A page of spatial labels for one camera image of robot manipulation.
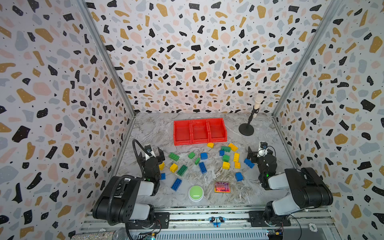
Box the yellow square brick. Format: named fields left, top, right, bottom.
left=170, top=164, right=179, bottom=173
left=222, top=162, right=231, bottom=170

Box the dark green long brick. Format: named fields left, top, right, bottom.
left=221, top=146, right=232, bottom=153

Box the green square brick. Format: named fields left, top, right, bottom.
left=222, top=155, right=230, bottom=162

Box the light green small brick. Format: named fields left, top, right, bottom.
left=188, top=152, right=196, bottom=159

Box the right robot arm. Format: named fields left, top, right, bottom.
left=245, top=142, right=333, bottom=227

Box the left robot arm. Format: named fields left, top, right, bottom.
left=92, top=139, right=165, bottom=228

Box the yellow upright brick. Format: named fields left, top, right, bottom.
left=233, top=153, right=240, bottom=163

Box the yellow long brick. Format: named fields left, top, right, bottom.
left=228, top=143, right=239, bottom=152

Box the wooden microphone on black stand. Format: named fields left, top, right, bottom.
left=239, top=93, right=264, bottom=136

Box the blue square brick front right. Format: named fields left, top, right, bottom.
left=235, top=172, right=244, bottom=182

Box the blue square brick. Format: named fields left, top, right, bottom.
left=235, top=172, right=244, bottom=182
left=201, top=153, right=208, bottom=160

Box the blue long brick front left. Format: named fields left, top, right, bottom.
left=171, top=178, right=182, bottom=192

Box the blue long brick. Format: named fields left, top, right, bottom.
left=171, top=178, right=182, bottom=192
left=199, top=162, right=207, bottom=174

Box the left red bin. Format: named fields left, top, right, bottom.
left=173, top=120, right=192, bottom=146

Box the red bin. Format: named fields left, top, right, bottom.
left=191, top=119, right=209, bottom=144
left=208, top=118, right=228, bottom=143
left=173, top=120, right=192, bottom=146

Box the right red bin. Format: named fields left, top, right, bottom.
left=208, top=118, right=228, bottom=143

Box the blue square brick centre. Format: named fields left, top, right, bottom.
left=201, top=153, right=208, bottom=160

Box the blue long brick centre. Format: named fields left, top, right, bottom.
left=199, top=162, right=207, bottom=174

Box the colourful card box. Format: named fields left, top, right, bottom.
left=214, top=182, right=231, bottom=193

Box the middle red bin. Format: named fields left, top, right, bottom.
left=191, top=119, right=209, bottom=144

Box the green push button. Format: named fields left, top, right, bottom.
left=188, top=185, right=204, bottom=202

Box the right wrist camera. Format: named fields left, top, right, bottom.
left=258, top=142, right=268, bottom=157

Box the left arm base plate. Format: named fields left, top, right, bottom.
left=126, top=212, right=170, bottom=231

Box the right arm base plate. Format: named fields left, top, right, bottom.
left=247, top=211, right=291, bottom=227

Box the blue clip on rail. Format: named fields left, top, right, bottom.
left=209, top=217, right=227, bottom=228

